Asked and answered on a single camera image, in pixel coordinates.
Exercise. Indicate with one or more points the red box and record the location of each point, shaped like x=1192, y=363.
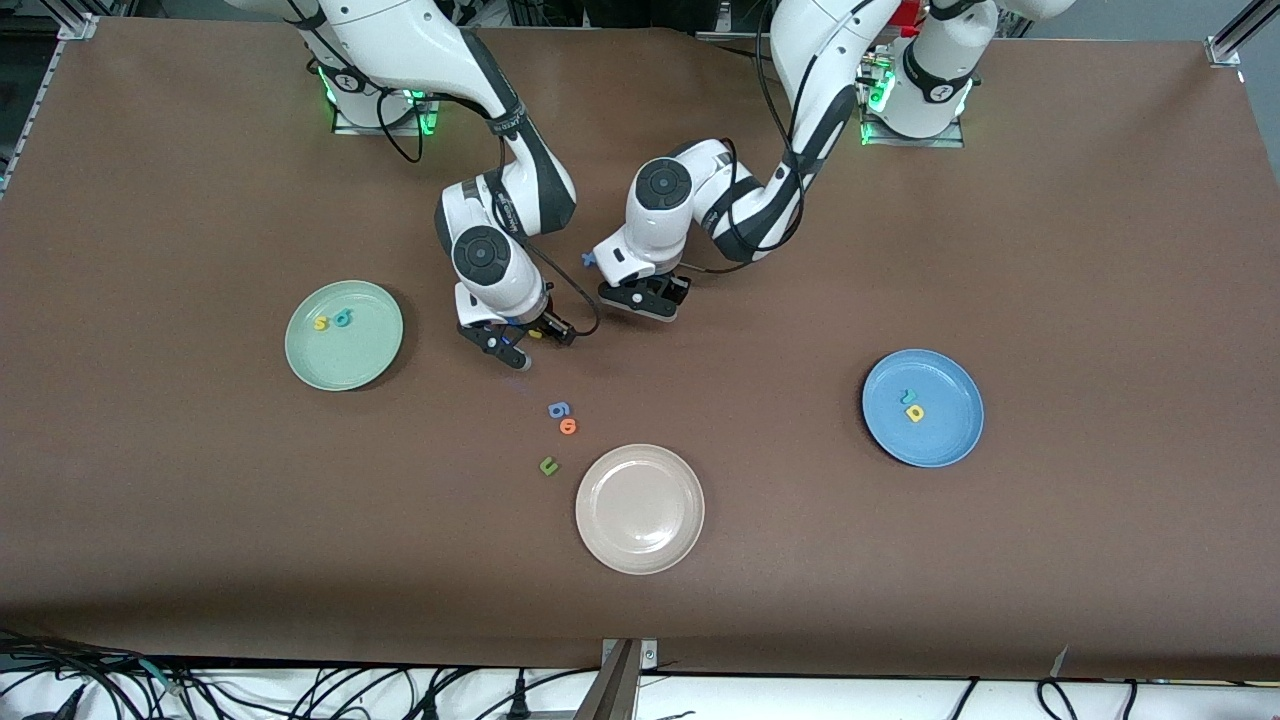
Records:
x=908, y=12

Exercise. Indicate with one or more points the brown table cover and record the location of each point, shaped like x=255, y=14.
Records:
x=200, y=520

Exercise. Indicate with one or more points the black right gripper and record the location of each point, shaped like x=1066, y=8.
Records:
x=541, y=322

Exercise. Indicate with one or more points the aluminium corner profile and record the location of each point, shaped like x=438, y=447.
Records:
x=1222, y=50
x=78, y=27

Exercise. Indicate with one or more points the beige plate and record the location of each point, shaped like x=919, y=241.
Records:
x=640, y=509

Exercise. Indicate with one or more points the blue plate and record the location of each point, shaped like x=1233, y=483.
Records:
x=940, y=435

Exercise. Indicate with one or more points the aluminium profile bracket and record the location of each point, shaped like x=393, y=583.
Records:
x=615, y=690

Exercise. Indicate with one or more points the green plate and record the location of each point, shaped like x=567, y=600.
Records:
x=344, y=355

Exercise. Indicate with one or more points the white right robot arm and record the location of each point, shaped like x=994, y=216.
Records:
x=480, y=255

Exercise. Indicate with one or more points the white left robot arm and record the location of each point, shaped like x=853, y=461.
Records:
x=665, y=185

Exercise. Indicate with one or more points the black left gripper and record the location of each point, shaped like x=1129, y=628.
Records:
x=672, y=288

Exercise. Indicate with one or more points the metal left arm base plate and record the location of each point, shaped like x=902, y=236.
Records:
x=950, y=142

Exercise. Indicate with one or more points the white paper tag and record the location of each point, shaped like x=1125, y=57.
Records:
x=1060, y=662

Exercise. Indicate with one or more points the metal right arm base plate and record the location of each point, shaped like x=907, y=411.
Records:
x=345, y=128

